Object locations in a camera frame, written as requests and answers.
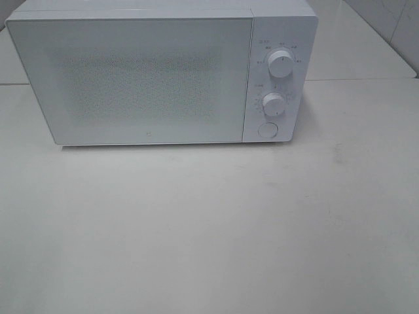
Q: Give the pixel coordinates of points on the round white door-release button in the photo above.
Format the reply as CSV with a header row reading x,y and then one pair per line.
x,y
268,130

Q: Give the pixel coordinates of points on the white timer knob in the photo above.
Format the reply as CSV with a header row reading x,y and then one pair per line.
x,y
274,104

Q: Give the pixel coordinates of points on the white microwave door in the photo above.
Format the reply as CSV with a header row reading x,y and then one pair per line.
x,y
126,82

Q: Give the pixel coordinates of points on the upper white power knob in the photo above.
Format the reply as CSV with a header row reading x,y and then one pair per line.
x,y
280,62

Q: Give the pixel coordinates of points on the white microwave oven body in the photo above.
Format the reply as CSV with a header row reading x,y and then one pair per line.
x,y
275,24

